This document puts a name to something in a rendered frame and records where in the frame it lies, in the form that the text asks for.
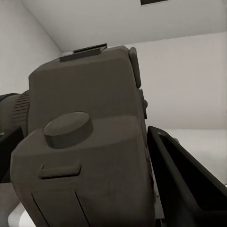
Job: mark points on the camera tripod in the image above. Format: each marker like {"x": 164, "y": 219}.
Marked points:
{"x": 159, "y": 215}

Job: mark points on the digital camera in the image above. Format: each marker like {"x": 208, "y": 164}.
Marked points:
{"x": 84, "y": 159}

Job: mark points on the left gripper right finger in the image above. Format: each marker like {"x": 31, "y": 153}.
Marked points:
{"x": 190, "y": 195}

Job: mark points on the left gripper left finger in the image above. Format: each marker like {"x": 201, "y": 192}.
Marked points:
{"x": 9, "y": 140}

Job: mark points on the bed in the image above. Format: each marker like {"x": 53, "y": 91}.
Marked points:
{"x": 209, "y": 147}

